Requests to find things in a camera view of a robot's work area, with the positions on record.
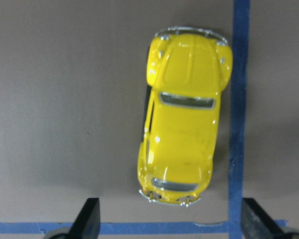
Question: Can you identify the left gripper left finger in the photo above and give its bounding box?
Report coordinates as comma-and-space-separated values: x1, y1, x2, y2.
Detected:
69, 198, 100, 239

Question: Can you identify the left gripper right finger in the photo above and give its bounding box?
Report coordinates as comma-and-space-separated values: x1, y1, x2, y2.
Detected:
242, 198, 284, 239

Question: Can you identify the yellow toy beetle car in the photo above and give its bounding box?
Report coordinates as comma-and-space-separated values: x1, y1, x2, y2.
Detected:
138, 26, 233, 206

